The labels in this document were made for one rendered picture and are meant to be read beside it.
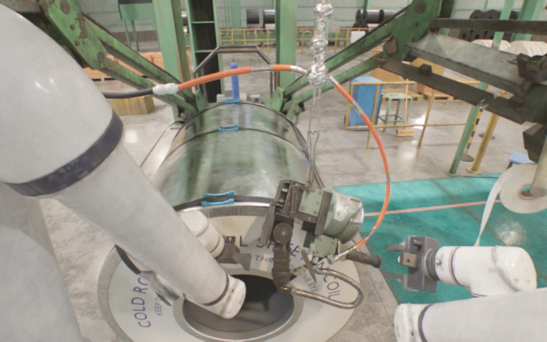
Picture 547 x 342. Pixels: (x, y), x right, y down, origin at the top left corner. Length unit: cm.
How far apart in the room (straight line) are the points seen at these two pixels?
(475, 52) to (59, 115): 116
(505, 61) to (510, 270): 68
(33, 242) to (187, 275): 22
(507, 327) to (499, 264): 28
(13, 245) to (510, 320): 56
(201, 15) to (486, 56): 650
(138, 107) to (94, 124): 675
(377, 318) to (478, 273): 170
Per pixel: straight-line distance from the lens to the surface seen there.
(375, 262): 95
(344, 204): 80
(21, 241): 44
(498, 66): 112
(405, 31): 142
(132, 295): 131
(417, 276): 78
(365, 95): 519
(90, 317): 261
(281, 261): 83
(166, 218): 39
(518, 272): 66
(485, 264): 67
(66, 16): 129
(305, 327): 151
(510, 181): 105
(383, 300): 243
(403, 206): 344
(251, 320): 160
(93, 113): 28
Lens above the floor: 190
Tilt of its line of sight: 30 degrees down
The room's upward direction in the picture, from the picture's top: 1 degrees counter-clockwise
